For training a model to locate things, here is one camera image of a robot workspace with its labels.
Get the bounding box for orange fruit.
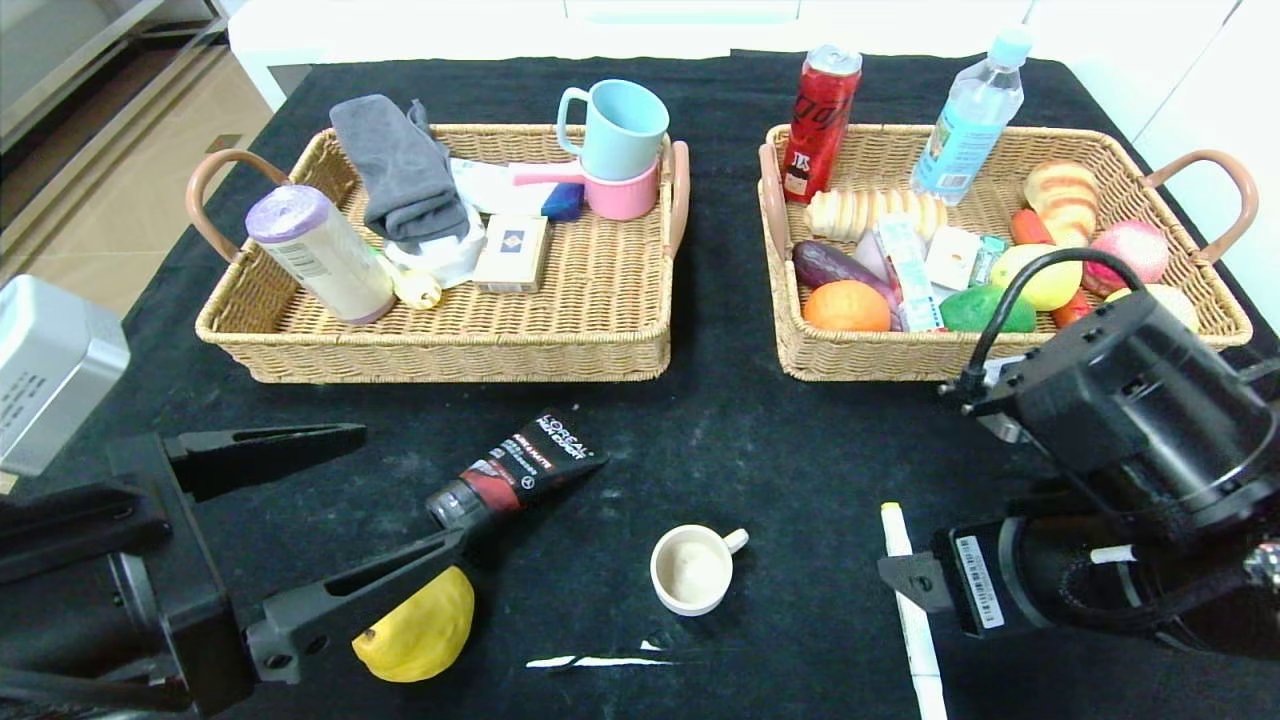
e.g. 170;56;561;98
803;279;891;333

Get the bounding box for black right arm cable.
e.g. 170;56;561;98
965;247;1146;396

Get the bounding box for light blue mug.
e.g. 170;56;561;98
556;79;671;182

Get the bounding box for white bottle purple cap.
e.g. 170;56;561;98
245;184;398;325

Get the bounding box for cream box blue emblem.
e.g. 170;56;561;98
472;214;552;294

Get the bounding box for red soda can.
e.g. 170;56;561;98
781;44;863;205

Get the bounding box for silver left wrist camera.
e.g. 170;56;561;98
0;275;131;476

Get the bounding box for metal shelf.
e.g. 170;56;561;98
0;0;236;151

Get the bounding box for small yellow toy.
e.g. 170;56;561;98
375;245;444;311

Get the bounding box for wicker basket brown handles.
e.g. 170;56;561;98
185;123;693;384
757;123;1258;384

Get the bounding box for small cream cup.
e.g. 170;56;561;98
650;524;750;618

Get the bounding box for green white slim box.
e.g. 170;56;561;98
874;212;946;332

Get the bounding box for yellow pear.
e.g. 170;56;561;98
351;565;476;684

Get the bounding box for black cosmetic tube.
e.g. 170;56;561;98
425;408;609;531

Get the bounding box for small white packet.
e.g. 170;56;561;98
925;226;986;291

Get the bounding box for white marker pen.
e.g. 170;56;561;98
880;502;948;720

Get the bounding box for black cable white tag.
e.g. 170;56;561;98
1060;540;1276;631

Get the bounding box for orange carrot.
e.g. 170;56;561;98
1010;208;1093;329

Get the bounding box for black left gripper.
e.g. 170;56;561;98
0;422;470;720

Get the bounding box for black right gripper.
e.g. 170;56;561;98
877;515;1116;640

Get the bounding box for green mint gum box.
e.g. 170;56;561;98
968;234;1009;289

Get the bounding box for clear water bottle blue label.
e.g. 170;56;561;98
909;27;1033;206

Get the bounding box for pink peach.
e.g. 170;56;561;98
1087;220;1171;298

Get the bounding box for white low cabinet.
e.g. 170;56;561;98
230;0;1036;111

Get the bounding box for pink cup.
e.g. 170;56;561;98
585;158;663;222

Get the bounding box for croissant bread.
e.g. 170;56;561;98
1022;160;1099;246

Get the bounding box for white round container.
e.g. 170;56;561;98
385;205;489;289

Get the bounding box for white plastic packet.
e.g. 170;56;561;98
450;158;546;217

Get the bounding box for green fruit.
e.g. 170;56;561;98
940;285;1037;334

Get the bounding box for yellow lemon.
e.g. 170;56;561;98
1105;284;1201;333
990;243;1084;312

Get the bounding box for purple eggplant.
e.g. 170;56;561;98
792;240;901;329

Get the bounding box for grey folded cloth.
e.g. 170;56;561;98
329;94;471;244

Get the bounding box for long striped bread roll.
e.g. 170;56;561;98
805;188;948;244

